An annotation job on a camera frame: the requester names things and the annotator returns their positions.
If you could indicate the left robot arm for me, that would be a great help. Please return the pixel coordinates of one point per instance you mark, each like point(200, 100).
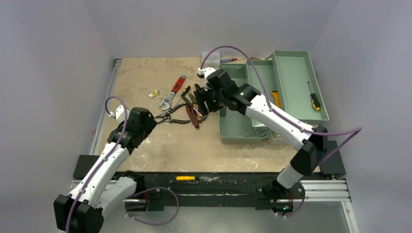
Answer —
point(86, 206)

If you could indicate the left black corner block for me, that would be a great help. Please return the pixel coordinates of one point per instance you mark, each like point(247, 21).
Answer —
point(83, 166)

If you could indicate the small yellow hex key set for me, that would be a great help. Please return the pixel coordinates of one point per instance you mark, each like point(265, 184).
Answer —
point(154, 94)

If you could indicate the yellow black utility knife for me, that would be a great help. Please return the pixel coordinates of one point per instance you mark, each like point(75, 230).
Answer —
point(276, 97)

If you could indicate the long black yellow screwdriver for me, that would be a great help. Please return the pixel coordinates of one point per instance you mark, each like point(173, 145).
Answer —
point(315, 103)

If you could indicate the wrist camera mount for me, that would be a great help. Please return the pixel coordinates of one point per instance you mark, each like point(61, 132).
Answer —
point(203, 73)
point(120, 114)

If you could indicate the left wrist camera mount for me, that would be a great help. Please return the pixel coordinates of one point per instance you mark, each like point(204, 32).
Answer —
point(120, 114)

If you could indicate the aluminium rail frame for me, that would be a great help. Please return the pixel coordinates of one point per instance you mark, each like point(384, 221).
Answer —
point(91, 199)

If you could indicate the medium black yellow screwdriver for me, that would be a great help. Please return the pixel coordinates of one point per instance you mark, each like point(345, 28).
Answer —
point(185, 91)

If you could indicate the right black corner block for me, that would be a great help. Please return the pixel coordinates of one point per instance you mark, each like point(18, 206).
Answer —
point(333, 167)

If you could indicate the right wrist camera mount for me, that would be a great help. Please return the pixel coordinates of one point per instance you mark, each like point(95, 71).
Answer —
point(203, 73)

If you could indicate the small black hammer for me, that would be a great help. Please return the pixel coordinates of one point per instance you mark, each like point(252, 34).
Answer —
point(201, 117)

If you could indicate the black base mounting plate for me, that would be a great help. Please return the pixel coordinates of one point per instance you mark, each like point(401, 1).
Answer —
point(222, 189)

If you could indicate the yellow precision screwdriver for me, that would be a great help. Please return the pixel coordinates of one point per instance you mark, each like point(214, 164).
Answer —
point(190, 178)

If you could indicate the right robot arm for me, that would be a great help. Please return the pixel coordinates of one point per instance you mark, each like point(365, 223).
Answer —
point(221, 91)

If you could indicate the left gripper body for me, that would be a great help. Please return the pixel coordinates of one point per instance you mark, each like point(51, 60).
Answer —
point(147, 129)

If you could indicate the red black utility knife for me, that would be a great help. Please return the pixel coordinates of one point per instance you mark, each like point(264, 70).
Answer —
point(193, 117)

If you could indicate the yellow needle nose pliers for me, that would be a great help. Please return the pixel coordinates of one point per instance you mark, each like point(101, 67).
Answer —
point(193, 101)

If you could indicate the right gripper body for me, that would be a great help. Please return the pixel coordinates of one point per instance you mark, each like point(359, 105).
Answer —
point(201, 100)

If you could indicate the black corner block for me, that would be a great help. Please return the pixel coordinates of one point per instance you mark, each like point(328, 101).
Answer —
point(83, 166)
point(333, 167)

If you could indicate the red blue small screwdriver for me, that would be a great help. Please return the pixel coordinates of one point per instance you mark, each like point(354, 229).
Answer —
point(228, 60)

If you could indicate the small clear parts box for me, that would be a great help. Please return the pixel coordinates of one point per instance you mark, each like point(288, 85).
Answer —
point(213, 60)

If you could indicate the green plastic tool box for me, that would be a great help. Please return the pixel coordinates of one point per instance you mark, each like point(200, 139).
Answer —
point(285, 71)

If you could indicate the red adjustable wrench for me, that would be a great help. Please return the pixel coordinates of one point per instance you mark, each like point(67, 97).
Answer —
point(166, 102)

